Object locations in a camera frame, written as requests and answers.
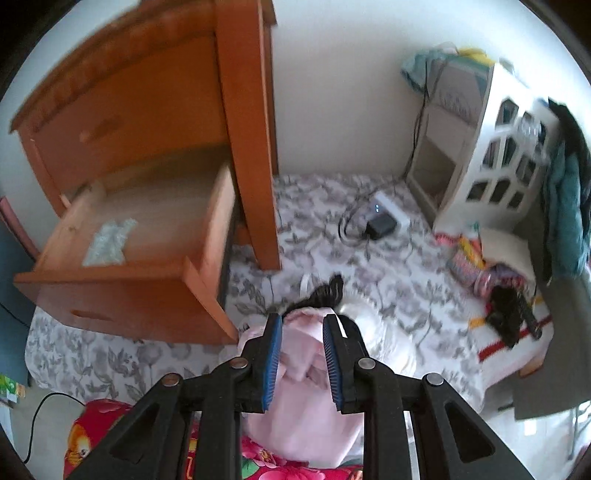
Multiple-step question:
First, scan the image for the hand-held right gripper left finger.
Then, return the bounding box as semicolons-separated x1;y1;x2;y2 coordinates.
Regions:
81;313;284;480

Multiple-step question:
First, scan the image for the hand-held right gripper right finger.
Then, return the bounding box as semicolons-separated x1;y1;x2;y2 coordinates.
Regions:
322;313;533;480

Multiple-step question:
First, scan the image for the pink underwear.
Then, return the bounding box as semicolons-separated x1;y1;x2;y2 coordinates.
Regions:
237;307;366;468

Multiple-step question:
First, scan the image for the white bra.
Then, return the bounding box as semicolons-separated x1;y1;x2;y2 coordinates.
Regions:
337;295;417;380

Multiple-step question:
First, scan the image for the black lace underwear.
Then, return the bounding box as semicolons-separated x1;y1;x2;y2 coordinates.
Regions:
285;273;345;320

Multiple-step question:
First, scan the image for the wooden clothes drawer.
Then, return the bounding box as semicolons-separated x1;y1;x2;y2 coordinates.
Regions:
14;161;242;345

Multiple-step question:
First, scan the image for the grey floral bedsheet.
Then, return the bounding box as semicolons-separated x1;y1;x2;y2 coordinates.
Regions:
25;173;491;416

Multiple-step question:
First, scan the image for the black charger adapter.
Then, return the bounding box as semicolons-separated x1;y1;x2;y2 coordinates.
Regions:
365;217;399;241

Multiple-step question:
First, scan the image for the white power strip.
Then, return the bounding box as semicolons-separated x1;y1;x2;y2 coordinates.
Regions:
370;191;411;234

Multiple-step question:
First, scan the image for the colourful packet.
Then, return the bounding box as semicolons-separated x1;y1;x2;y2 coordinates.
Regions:
449;235;491;288

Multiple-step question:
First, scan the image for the red floral blanket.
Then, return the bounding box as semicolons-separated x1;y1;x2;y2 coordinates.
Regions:
62;399;366;480

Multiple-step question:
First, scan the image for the clear plastic bag in drawer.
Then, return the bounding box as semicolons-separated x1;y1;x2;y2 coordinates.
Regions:
81;218;139;268

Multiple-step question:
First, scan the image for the beige paper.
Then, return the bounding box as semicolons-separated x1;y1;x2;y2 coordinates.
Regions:
480;228;532;268

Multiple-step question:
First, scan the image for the wooden nightstand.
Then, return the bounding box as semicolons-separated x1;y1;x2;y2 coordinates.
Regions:
9;0;283;345

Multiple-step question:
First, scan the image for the white house-shaped shelf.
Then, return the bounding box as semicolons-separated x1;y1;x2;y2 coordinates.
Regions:
405;62;560;232

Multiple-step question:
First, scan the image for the dark blue panel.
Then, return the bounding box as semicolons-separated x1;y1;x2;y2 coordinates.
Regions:
0;217;38;384

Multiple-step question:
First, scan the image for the pink board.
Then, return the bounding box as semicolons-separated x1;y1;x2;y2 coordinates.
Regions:
0;196;40;259

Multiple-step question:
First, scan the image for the teal cloth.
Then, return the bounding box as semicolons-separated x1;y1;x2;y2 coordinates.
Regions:
401;50;444;90

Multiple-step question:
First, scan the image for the yellow item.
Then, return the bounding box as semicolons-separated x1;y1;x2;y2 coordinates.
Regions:
459;45;495;65

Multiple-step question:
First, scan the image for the thin black cable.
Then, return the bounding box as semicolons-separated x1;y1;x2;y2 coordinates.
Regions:
17;391;82;465

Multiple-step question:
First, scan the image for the black charger cable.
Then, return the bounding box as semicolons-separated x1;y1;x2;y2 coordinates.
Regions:
338;46;446;243

